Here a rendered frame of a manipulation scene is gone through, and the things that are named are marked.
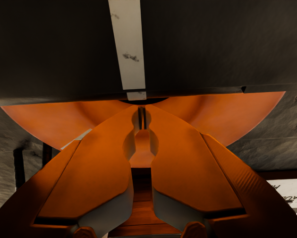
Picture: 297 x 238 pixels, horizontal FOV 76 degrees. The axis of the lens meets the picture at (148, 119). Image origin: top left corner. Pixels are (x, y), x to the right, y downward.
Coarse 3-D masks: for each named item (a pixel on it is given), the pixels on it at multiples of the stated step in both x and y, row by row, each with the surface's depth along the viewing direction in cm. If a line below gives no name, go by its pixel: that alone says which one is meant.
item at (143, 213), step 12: (132, 180) 23; (144, 180) 23; (144, 192) 22; (144, 204) 21; (132, 216) 20; (144, 216) 20; (156, 216) 20; (120, 228) 19; (132, 228) 19; (144, 228) 19; (156, 228) 19; (168, 228) 19
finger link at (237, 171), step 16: (208, 144) 8; (224, 160) 7; (240, 160) 7; (240, 176) 7; (256, 176) 7; (240, 192) 6; (256, 192) 6; (272, 192) 6; (256, 208) 6; (272, 208) 6; (288, 208) 6; (208, 224) 5; (224, 224) 5; (240, 224) 5; (256, 224) 5; (272, 224) 5; (288, 224) 5
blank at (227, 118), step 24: (192, 96) 12; (216, 96) 10; (240, 96) 10; (264, 96) 10; (24, 120) 11; (48, 120) 11; (72, 120) 11; (96, 120) 12; (192, 120) 11; (216, 120) 11; (240, 120) 11; (48, 144) 13; (144, 144) 13
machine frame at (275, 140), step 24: (288, 96) 19; (0, 120) 20; (264, 120) 22; (288, 120) 22; (0, 144) 23; (24, 144) 23; (240, 144) 34; (264, 144) 34; (288, 144) 35; (0, 168) 37; (24, 168) 37; (264, 168) 41; (288, 168) 41; (0, 192) 45
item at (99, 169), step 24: (120, 120) 10; (96, 144) 9; (120, 144) 9; (72, 168) 7; (96, 168) 7; (120, 168) 7; (72, 192) 6; (96, 192) 6; (120, 192) 6; (48, 216) 6; (72, 216) 6; (96, 216) 6; (120, 216) 7
